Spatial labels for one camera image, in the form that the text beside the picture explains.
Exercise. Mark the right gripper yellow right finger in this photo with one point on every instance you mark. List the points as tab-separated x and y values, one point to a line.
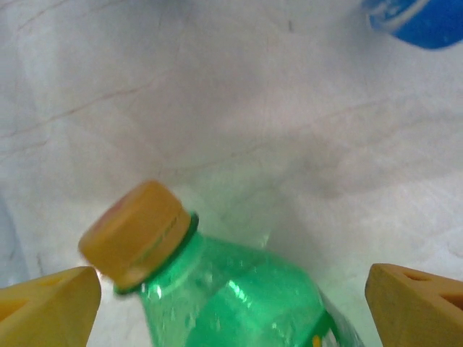
419	314

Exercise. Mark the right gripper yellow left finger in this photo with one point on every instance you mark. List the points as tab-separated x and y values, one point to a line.
47	311

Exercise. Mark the green bottle yellow cap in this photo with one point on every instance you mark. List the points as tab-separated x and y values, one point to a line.
235	296

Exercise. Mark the dark blue label clear bottle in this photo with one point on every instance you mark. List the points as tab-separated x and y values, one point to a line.
423	25

